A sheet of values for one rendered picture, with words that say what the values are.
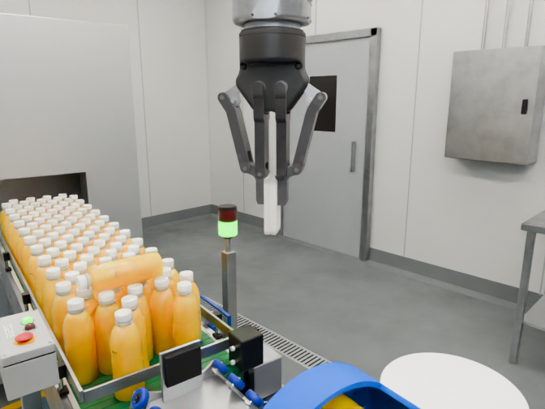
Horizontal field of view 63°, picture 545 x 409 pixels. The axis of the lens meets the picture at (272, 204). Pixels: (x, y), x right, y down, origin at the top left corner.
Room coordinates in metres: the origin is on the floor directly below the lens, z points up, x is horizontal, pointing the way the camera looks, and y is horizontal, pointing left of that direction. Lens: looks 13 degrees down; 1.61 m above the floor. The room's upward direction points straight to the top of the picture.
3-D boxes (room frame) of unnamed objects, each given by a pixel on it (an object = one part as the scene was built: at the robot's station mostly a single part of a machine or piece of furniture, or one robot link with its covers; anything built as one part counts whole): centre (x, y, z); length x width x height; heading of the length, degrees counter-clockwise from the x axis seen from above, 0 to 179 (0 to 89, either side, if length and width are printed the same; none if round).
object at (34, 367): (0.90, 0.56, 1.05); 0.20 x 0.10 x 0.10; 37
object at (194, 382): (0.91, 0.21, 0.99); 0.10 x 0.02 x 0.12; 127
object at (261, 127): (0.53, 0.01, 1.57); 0.04 x 0.01 x 0.11; 168
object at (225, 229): (1.43, 0.15, 1.18); 0.06 x 0.06 x 0.05
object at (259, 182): (0.54, 0.02, 1.51); 0.03 x 0.01 x 0.05; 78
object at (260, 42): (0.53, 0.00, 1.64); 0.08 x 0.07 x 0.09; 78
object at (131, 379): (0.97, 0.26, 0.96); 0.40 x 0.01 x 0.03; 127
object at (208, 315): (1.74, 0.57, 0.96); 1.60 x 0.01 x 0.03; 37
